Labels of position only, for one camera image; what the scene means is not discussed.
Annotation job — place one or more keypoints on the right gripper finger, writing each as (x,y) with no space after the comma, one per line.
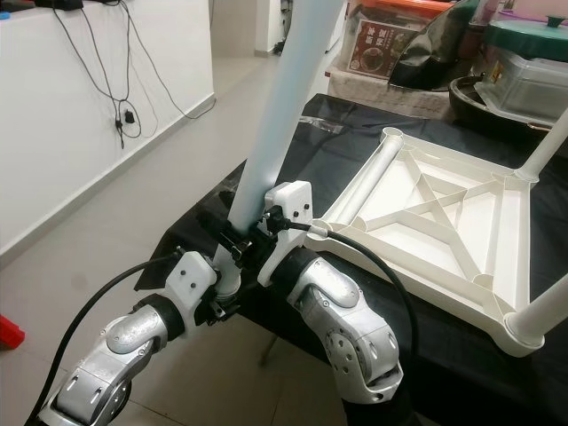
(233,237)

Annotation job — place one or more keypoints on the white plastic children table top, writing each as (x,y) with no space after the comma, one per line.
(435,222)

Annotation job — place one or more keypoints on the thin metal table leg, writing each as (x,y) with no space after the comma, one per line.
(269,349)

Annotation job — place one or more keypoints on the red plastic stool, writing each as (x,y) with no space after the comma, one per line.
(11,333)

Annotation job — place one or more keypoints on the white appliance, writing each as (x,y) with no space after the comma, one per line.
(280,22)

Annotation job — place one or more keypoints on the storage box with orange lid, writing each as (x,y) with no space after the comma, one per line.
(382,44)

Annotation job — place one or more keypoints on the black tablecloth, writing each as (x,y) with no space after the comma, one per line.
(479,373)

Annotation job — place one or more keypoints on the black bag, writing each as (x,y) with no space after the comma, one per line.
(435,53)

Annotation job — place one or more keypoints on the black router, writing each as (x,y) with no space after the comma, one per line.
(67,4)

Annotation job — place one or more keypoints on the clear plastic storage bin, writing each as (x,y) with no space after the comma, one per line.
(532,84)

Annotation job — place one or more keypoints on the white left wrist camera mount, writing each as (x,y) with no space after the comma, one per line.
(191,280)

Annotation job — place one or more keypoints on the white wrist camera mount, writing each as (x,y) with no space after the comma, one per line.
(293,202)
(191,280)

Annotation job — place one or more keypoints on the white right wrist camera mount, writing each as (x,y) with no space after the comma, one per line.
(293,202)

